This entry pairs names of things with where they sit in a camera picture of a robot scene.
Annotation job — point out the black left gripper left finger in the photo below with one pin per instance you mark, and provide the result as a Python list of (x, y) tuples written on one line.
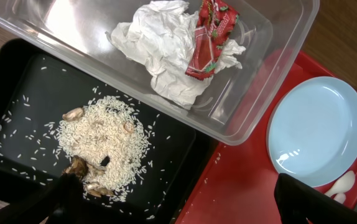
[(60, 202)]

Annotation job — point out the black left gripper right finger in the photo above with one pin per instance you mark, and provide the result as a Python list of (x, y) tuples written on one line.
[(299, 203)]

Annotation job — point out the white plastic spoon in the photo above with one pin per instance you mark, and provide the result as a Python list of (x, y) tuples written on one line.
[(342, 185)]

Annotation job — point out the rice and food scraps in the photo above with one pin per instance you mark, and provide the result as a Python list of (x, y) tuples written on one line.
[(110, 141)]

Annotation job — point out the light blue plate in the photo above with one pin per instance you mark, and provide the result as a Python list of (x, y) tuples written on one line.
[(312, 133)]

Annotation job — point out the white napkin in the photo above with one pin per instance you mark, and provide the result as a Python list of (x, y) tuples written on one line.
[(161, 37)]

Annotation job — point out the red snack wrapper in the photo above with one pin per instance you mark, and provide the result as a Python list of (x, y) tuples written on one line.
[(216, 21)]

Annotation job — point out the white plastic fork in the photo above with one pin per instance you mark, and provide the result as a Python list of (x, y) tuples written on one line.
[(340, 198)]

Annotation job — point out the red serving tray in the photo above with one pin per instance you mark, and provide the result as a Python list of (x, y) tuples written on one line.
[(237, 184)]

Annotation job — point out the black plastic tray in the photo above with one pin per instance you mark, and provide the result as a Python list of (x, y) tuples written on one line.
[(36, 89)]

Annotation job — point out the clear plastic bin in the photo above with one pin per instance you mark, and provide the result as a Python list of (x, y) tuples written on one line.
[(271, 31)]

